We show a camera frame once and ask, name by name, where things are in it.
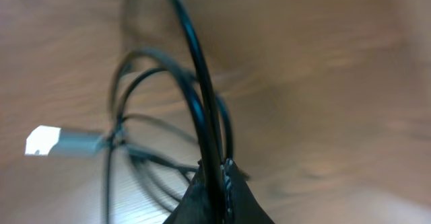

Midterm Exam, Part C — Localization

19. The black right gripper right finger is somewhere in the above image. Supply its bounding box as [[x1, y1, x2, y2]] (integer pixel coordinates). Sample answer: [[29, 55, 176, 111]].
[[223, 159, 274, 224]]

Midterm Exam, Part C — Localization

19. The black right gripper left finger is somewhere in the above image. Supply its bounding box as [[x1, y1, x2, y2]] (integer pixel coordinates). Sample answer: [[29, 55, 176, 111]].
[[163, 167, 216, 224]]

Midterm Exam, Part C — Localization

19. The black usb cable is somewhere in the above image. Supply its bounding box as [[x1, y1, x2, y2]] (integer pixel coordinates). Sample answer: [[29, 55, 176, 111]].
[[24, 0, 252, 224]]

